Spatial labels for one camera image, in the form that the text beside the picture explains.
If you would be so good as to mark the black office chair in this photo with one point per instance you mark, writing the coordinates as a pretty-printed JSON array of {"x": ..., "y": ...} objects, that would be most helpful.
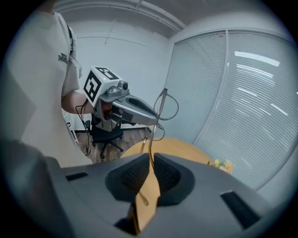
[{"x": 107, "y": 134}]

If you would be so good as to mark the yellow and peach flower bouquet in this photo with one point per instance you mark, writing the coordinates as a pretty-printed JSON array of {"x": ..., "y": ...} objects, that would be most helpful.
[{"x": 221, "y": 163}]

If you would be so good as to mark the window blind panel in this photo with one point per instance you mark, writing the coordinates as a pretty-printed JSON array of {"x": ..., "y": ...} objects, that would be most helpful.
[
  {"x": 198, "y": 81},
  {"x": 256, "y": 116}
]

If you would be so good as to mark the person's beige t-shirt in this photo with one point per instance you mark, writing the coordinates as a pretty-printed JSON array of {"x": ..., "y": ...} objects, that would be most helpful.
[{"x": 35, "y": 81}]

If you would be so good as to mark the person's left hand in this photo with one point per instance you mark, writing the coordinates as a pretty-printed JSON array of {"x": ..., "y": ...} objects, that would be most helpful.
[{"x": 107, "y": 110}]

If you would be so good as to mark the white metal rack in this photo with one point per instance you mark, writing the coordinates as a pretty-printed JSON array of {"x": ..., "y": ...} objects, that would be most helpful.
[{"x": 75, "y": 137}]

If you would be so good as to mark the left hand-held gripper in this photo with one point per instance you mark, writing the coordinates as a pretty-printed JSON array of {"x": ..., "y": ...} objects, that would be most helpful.
[{"x": 93, "y": 86}]

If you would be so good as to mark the white ceiling pipes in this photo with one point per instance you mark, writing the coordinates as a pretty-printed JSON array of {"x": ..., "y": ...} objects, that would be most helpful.
[{"x": 151, "y": 11}]

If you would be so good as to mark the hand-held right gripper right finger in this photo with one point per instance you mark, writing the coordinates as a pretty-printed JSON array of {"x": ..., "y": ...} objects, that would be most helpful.
[{"x": 209, "y": 197}]

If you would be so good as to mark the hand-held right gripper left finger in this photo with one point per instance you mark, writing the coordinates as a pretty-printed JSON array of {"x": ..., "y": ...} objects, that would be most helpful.
[{"x": 93, "y": 197}]

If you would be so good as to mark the person's left forearm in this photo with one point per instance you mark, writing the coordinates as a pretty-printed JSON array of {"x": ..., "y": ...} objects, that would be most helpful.
[{"x": 74, "y": 102}]

